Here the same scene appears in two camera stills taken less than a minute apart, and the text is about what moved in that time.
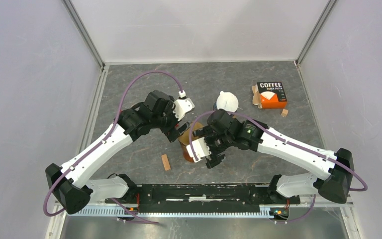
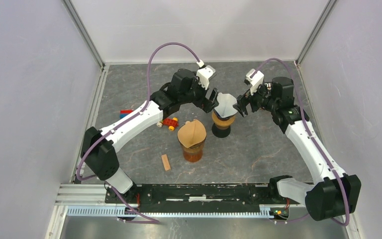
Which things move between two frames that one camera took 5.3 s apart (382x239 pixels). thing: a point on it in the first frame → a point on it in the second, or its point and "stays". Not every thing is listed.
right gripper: (215, 160) → (243, 100)
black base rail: (241, 198) stays
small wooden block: (166, 163) stays
